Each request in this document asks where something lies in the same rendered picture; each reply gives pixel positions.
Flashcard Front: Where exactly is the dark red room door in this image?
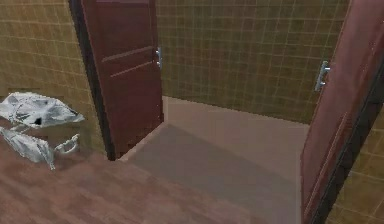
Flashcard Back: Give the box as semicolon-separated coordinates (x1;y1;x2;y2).
300;0;384;224
80;0;165;160

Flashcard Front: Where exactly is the silver door handle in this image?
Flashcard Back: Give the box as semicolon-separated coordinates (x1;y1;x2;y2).
155;46;163;70
314;60;331;93

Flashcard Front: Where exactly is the white crumpled bin bag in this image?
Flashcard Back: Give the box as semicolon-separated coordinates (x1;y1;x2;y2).
0;91;86;171

